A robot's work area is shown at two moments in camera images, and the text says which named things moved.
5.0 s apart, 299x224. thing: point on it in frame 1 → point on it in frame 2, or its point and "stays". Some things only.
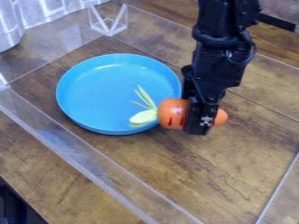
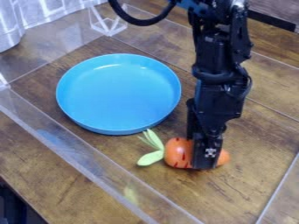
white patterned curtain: [20, 14] stays
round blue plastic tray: [98, 89] stays
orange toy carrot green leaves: [170, 113] → [176, 150]
